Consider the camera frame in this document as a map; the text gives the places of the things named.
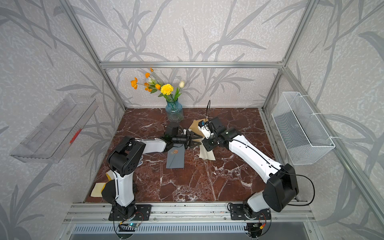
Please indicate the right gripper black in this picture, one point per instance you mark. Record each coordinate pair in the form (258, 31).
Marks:
(208, 147)

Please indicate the brown kraft envelope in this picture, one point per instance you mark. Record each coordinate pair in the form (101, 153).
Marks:
(194, 127)

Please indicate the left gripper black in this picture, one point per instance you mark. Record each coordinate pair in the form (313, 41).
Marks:
(189, 141)

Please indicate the white wire mesh basket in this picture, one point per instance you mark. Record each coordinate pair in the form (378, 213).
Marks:
(305, 138)

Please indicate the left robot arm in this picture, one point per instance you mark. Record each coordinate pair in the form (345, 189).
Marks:
(124, 159)

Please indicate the cream paper sheet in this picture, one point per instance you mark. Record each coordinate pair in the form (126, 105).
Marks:
(206, 155)

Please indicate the blue glass vase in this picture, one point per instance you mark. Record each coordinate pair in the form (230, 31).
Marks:
(174, 112)

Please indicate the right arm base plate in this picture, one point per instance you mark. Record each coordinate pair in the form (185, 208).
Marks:
(244, 212)

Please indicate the clear plastic wall tray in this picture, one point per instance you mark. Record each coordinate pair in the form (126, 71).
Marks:
(52, 138)

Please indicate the left green circuit board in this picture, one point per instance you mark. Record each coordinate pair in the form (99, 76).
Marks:
(128, 227)

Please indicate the yellow orange flower bouquet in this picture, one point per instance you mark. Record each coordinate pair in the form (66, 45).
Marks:
(155, 84)

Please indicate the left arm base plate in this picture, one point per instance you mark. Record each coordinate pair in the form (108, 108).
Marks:
(132, 212)

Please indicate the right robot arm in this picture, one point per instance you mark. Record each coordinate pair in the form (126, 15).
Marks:
(281, 181)

